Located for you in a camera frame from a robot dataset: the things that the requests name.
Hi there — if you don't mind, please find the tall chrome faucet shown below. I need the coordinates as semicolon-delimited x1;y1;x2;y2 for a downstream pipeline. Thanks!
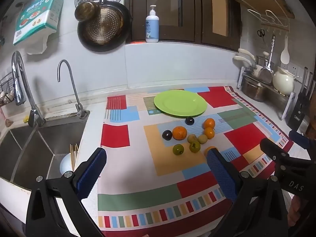
11;51;46;128

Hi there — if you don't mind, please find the black knife block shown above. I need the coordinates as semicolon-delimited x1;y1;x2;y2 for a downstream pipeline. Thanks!
286;67;316;131

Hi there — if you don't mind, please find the steel skimmer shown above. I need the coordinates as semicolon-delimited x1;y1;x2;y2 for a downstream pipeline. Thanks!
258;35;276;84

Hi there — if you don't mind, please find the white wire wall rack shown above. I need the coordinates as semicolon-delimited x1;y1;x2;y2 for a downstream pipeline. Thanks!
247;8;290;32

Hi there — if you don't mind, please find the black frying pan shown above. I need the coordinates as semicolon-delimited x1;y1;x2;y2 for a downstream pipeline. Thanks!
77;0;131;53

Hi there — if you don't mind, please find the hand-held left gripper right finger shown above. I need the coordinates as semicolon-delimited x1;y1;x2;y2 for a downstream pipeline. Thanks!
206;148;289;237

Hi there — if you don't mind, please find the slim gooseneck faucet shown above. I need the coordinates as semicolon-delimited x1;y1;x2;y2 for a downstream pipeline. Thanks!
57;59;88;119

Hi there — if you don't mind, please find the white ceramic pot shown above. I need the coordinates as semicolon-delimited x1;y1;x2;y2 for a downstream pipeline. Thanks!
272;67;295;95

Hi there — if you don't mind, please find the green white tissue box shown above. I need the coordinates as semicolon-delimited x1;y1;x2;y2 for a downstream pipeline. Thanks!
13;0;65;46

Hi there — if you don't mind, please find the black wire basket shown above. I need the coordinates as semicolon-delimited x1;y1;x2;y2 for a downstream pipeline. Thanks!
0;72;19;106

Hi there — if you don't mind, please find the stainless steel sink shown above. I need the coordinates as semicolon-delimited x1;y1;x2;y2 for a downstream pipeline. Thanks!
0;120;89;198

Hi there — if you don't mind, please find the white bowl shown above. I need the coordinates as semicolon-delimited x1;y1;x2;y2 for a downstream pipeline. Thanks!
60;154;74;176

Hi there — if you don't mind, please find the metal colander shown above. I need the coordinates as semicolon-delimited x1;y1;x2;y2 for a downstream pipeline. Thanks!
85;6;124;42

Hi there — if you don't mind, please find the small brass pot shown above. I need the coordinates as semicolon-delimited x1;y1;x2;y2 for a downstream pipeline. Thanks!
74;0;102;22

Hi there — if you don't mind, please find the white pump soap bottle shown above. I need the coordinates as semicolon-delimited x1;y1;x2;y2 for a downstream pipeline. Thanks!
145;5;160;43

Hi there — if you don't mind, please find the large steel pot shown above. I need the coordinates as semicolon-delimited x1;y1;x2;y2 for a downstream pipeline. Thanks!
241;75;269;102

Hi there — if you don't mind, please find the white rice paddle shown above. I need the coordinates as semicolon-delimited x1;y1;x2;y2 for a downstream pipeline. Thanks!
280;35;290;65

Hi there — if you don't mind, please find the metal dish rack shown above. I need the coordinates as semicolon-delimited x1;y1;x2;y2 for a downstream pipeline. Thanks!
236;67;297;120

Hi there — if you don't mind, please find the dark wooden window frame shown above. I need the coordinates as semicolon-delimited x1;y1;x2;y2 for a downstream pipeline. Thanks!
125;0;241;52

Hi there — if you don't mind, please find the white plastic bag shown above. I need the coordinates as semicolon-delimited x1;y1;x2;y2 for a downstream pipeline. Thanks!
26;28;58;55

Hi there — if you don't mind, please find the wooden cutting board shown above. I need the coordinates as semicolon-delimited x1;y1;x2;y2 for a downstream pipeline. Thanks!
234;0;295;19

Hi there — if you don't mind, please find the person's right hand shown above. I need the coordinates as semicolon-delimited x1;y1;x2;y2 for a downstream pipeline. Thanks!
288;195;305;228

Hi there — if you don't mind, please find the large orange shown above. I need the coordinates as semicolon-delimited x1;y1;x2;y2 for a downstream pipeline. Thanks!
172;126;187;140

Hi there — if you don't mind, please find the colourful patterned tablecloth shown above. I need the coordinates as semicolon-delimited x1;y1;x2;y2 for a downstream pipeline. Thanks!
97;86;297;237

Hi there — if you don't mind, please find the steel pot with lid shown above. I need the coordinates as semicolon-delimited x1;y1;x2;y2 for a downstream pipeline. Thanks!
255;52;274;70

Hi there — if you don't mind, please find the white wall socket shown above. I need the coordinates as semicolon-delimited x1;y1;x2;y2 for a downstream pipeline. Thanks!
281;64;304;82

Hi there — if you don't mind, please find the green plate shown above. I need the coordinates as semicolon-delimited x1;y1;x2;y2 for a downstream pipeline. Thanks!
154;90;208;118

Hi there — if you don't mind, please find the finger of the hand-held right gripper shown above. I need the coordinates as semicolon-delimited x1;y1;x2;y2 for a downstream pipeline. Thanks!
288;130;312;151
260;138;314;171

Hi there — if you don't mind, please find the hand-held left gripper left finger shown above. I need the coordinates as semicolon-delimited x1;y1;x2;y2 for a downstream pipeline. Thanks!
25;147;107;237

